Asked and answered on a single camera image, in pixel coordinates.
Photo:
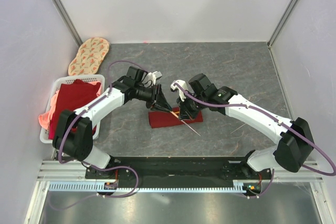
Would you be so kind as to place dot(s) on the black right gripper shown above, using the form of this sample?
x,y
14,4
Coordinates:
x,y
184,112

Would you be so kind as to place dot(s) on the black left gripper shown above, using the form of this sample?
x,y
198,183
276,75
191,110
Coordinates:
x,y
160,103

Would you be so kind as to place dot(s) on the chopstick with tan handle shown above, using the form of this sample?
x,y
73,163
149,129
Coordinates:
x,y
176,116

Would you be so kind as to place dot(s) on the red cloth napkin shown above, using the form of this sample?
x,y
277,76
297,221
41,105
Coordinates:
x,y
161,119

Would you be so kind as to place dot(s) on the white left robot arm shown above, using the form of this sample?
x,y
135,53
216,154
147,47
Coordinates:
x,y
73,137

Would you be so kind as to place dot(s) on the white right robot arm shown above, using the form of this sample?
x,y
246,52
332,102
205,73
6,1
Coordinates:
x,y
292,138

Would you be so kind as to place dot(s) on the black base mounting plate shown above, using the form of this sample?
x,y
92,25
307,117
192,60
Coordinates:
x,y
179,172

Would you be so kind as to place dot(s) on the floral oval placemat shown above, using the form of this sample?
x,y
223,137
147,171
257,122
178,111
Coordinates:
x,y
89,57

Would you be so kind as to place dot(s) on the red cloth in basket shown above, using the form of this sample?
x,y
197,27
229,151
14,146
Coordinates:
x,y
71,97

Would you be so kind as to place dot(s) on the salmon pink cloth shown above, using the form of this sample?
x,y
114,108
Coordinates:
x,y
45,118

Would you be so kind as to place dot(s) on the white plastic basket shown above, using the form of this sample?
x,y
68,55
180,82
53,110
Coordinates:
x,y
68,80

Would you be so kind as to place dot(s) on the white slotted cable duct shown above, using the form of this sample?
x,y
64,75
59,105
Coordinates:
x,y
104,187

